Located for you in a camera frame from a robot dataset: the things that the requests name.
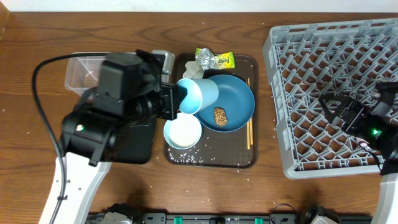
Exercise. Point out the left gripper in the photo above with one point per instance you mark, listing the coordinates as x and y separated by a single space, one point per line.
174 96

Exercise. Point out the grey dishwasher rack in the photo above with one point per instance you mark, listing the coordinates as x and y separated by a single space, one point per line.
305 61

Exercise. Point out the wooden chopstick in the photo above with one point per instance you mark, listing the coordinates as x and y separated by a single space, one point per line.
248 138
250 132

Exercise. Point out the foil and yellow snack wrapper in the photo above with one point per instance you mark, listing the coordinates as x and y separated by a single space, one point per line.
206 60

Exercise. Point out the wooden chopstick left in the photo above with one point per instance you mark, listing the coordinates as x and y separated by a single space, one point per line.
248 138

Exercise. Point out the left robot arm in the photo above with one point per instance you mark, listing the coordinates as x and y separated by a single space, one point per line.
132 89

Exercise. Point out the light blue rice bowl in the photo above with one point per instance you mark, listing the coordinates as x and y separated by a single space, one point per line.
183 132

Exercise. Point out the white tissue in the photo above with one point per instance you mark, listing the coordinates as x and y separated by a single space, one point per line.
193 71

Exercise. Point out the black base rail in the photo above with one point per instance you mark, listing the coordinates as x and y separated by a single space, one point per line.
122 213

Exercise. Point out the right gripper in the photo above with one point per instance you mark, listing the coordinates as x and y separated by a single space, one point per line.
360 109

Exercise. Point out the brown serving tray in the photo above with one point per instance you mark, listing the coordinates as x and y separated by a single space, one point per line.
229 150

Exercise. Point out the blue plate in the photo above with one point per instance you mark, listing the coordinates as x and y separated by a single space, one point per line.
235 98

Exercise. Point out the clear plastic bin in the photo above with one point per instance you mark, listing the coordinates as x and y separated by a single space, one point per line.
83 73

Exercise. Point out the black plastic tray bin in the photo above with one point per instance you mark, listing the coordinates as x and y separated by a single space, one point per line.
136 144

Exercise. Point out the wooden chopstick right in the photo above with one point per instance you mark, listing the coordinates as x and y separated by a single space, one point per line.
250 132

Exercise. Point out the brown food scrap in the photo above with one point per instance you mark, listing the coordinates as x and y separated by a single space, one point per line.
220 117

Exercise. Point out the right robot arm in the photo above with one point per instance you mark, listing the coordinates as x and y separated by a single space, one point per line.
384 140

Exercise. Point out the blue cup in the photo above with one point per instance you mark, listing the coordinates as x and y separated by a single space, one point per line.
201 93

